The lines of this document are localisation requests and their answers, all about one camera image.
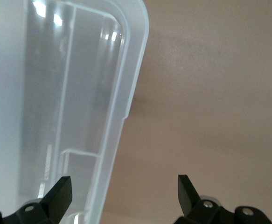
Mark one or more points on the clear plastic storage bin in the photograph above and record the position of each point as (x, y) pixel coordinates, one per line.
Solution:
(44, 93)

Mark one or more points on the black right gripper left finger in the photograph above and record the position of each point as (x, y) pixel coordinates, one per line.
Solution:
(58, 196)

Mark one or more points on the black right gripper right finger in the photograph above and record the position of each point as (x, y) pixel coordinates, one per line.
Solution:
(187, 196)

